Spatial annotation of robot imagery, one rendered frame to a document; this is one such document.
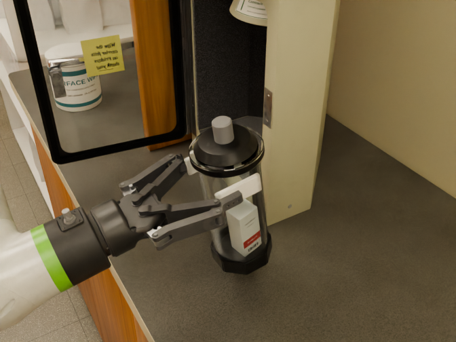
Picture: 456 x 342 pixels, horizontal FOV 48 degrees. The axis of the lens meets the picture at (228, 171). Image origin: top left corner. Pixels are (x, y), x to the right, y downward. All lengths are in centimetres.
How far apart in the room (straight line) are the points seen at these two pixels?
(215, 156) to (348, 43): 73
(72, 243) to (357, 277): 51
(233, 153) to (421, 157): 66
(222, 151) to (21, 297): 31
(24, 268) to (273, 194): 49
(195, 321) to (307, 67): 46
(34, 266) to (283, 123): 47
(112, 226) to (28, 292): 13
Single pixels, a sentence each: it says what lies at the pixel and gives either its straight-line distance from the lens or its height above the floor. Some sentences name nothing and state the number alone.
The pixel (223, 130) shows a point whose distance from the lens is 69.
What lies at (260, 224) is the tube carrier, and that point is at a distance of 79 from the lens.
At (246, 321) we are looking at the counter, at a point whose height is 94.
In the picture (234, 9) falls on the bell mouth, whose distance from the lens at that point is 94.
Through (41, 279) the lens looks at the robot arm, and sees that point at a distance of 68.
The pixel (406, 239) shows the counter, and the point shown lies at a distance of 105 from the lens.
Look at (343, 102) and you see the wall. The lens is 140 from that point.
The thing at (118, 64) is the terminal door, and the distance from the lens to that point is 107.
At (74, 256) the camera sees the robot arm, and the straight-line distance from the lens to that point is 67.
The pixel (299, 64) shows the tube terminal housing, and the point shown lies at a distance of 86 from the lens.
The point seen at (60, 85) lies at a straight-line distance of 105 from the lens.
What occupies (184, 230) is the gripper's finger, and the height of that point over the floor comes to 117.
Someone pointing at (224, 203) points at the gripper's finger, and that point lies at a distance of 69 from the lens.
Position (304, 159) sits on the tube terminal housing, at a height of 107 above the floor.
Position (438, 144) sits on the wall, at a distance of 121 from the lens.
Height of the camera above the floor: 162
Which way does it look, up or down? 36 degrees down
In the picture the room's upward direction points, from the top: straight up
